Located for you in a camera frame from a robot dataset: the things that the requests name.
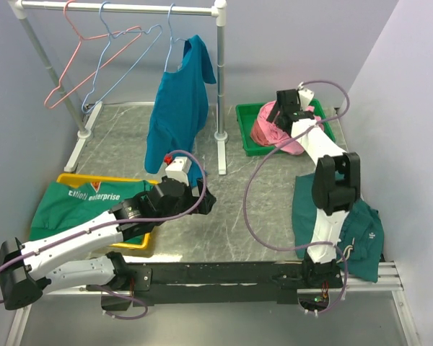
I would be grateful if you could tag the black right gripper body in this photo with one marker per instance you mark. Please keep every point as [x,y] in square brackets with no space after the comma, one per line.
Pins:
[300,110]

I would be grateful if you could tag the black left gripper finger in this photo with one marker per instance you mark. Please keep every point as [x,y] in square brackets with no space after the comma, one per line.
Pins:
[206,205]
[200,189]

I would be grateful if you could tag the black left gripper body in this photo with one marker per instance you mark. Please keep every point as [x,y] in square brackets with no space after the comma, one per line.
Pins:
[187,202]

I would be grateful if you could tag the pink t shirt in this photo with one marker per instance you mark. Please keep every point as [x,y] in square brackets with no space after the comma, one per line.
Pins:
[266,134]

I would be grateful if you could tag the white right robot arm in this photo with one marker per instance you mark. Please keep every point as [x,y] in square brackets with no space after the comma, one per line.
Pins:
[335,186]

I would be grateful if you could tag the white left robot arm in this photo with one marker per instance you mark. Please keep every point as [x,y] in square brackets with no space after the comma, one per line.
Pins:
[30,270]

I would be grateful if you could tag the blue t shirt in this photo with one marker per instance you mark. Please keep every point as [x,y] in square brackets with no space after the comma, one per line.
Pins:
[181,106]

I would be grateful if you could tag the green printed t shirt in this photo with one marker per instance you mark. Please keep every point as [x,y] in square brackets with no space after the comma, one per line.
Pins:
[63,207]

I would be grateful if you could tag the blue hanger with shirt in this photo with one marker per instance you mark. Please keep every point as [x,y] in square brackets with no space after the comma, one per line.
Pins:
[172,39]

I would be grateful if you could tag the green plastic tray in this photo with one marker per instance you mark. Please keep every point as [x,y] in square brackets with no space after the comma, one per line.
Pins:
[247,114]

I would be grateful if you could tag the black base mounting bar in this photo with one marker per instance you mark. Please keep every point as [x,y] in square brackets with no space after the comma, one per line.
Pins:
[225,282]

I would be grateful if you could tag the yellow plastic tray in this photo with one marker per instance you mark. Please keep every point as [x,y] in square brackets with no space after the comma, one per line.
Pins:
[94,179]

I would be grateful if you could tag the dark green shorts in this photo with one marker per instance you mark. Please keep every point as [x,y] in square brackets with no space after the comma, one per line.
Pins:
[361,237]

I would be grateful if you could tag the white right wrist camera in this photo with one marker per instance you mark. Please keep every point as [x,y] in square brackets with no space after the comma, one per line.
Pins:
[306,95]

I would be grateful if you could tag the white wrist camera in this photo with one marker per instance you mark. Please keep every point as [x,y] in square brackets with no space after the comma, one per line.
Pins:
[306,95]
[177,168]

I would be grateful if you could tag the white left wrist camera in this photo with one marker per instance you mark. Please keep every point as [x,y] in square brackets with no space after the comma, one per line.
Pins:
[177,168]

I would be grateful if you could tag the aluminium frame rail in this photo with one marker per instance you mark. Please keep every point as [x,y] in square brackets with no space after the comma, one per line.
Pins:
[225,303]

